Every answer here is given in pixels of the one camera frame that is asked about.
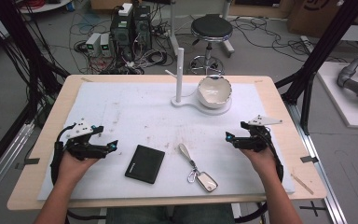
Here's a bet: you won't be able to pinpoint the black metal frame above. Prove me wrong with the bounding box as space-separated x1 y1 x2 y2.
274 0 358 136
0 0 71 185

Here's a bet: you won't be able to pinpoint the aluminium rail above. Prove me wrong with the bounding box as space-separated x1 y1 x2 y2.
283 101 349 224
0 122 35 208

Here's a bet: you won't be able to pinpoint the white power strip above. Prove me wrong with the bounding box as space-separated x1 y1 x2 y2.
300 35 317 54

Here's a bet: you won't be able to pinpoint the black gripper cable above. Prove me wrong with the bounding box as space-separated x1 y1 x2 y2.
49 122 107 222
234 130 284 224

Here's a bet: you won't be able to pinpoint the car key with leather strap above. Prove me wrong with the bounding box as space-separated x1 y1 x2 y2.
177 143 219 193

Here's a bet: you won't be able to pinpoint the thin wooden stick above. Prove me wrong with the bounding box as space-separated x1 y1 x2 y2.
290 173 315 196

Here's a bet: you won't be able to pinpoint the white box on computer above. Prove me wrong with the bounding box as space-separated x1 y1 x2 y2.
117 3 133 17

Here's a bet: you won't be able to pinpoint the black floor cables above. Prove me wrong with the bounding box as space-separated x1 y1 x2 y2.
229 15 349 63

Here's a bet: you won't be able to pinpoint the white platform board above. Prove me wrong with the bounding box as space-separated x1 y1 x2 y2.
316 61 358 130

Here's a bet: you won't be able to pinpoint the grey tape piece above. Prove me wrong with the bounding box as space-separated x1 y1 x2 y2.
300 155 320 164
14 158 41 171

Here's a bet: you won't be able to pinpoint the black tape cross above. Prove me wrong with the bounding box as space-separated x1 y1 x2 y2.
298 200 327 217

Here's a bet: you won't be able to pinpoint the black computer tower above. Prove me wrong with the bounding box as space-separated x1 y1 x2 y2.
132 4 153 51
110 4 134 62

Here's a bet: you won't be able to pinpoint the white metal stand leg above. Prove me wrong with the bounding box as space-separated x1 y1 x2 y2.
218 0 236 59
167 0 180 57

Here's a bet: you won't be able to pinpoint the white power supply unit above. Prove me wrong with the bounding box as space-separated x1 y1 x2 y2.
100 33 112 57
85 32 102 57

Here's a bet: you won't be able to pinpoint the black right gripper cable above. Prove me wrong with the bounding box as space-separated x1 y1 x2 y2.
234 130 284 224

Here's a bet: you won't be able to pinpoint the white round table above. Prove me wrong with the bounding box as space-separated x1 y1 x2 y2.
18 0 73 14

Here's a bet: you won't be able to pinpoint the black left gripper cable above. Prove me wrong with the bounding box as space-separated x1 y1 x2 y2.
49 122 107 222

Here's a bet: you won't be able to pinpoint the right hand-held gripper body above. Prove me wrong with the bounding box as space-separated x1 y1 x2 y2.
234 115 283 153

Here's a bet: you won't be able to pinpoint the white foam mat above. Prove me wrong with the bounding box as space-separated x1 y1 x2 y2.
36 81 296 202

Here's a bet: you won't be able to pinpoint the black wallet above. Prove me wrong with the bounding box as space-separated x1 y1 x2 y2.
124 144 166 185

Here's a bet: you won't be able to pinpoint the black round stool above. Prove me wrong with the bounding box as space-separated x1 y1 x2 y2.
188 13 234 76

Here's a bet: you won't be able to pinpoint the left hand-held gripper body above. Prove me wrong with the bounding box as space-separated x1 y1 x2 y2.
62 119 110 161

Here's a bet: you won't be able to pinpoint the cardboard box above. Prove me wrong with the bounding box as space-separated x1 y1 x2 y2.
287 0 358 38

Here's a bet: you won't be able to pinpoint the white scalloped bowl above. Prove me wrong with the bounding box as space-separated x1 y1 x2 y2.
197 75 233 109

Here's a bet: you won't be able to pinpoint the white stand with pole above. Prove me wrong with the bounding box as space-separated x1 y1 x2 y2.
164 47 233 117

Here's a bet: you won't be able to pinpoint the person's right hand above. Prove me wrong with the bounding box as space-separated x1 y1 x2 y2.
241 146 280 185

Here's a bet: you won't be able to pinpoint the person's left hand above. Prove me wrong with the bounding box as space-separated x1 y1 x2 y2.
57 150 102 189

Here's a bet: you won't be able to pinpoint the tangle of floor cables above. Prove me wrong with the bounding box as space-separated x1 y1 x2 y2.
68 6 175 76

